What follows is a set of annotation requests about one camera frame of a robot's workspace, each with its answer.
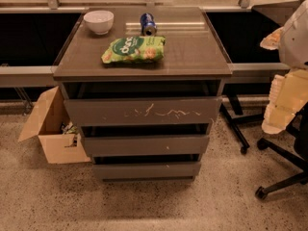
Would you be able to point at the grey bottom drawer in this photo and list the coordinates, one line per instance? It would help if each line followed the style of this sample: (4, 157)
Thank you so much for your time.
(146, 171)

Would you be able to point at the dark grey drawer cabinet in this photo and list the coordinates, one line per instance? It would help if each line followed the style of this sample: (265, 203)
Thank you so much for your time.
(193, 66)

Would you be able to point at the grey drawer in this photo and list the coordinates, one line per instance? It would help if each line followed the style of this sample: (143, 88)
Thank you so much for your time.
(146, 171)
(153, 145)
(142, 111)

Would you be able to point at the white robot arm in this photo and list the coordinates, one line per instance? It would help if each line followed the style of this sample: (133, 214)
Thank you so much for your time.
(293, 45)

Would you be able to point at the grey middle drawer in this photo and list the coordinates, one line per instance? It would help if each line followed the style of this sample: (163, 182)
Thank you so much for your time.
(153, 145)

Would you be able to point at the white ceramic bowl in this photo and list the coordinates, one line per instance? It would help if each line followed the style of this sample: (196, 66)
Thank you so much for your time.
(99, 22)

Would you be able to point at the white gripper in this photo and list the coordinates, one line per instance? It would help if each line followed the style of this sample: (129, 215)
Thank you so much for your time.
(295, 41)

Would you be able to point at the grey top drawer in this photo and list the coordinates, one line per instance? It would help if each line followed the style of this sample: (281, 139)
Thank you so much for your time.
(142, 111)

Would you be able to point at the blue soda can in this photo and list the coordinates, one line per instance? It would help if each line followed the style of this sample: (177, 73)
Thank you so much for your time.
(148, 26)

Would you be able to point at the green snack bag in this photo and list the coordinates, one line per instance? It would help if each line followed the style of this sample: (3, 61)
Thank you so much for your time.
(135, 50)

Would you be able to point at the open cardboard box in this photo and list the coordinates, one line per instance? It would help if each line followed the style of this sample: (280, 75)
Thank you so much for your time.
(47, 121)

